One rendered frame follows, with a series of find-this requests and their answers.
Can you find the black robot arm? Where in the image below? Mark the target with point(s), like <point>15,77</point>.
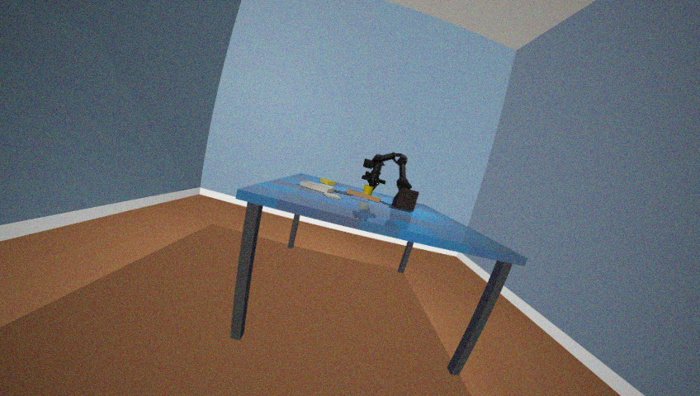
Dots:
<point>377,162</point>

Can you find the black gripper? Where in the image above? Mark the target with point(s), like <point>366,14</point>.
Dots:
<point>375,175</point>

